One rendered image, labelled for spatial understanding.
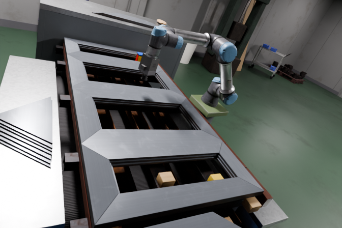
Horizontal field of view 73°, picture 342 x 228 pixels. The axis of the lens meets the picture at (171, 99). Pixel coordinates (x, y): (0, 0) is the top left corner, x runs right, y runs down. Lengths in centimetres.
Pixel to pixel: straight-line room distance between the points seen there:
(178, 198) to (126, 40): 157
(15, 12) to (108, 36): 269
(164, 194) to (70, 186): 50
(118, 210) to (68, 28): 156
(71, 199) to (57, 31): 132
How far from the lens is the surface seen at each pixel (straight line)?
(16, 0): 456
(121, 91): 139
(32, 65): 171
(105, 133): 104
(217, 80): 187
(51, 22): 204
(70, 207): 115
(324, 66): 1077
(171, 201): 88
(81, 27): 206
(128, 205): 82
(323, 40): 1093
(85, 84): 137
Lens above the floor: 149
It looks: 26 degrees down
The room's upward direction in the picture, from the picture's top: 22 degrees clockwise
